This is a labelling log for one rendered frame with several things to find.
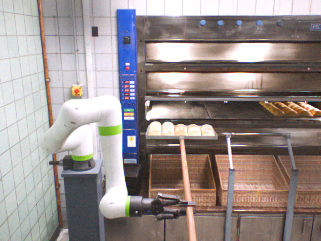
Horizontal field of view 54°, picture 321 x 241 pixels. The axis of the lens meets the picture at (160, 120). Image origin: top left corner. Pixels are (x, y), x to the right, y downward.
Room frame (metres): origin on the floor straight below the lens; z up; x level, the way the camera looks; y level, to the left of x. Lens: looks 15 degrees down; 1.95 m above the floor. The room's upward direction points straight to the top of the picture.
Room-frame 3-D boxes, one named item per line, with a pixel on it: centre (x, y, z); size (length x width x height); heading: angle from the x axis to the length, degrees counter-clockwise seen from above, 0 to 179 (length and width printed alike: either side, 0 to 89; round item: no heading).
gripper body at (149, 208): (1.27, 0.03, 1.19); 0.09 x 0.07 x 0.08; 88
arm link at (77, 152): (1.70, 0.47, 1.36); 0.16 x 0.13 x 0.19; 128
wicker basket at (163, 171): (2.55, -0.18, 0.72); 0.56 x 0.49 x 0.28; 90
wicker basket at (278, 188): (2.54, -0.78, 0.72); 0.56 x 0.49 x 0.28; 89
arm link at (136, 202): (1.28, 0.11, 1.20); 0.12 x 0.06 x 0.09; 178
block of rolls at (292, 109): (3.23, -1.35, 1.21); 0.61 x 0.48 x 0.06; 179
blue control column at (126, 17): (3.76, 0.26, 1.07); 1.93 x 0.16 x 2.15; 179
